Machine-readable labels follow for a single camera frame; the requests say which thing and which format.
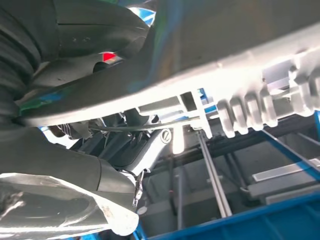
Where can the blue metal shelf rack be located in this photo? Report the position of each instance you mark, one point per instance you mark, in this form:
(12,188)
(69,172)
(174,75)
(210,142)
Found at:
(250,222)

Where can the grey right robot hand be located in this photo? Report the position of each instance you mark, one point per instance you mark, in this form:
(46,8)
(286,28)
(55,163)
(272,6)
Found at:
(62,159)

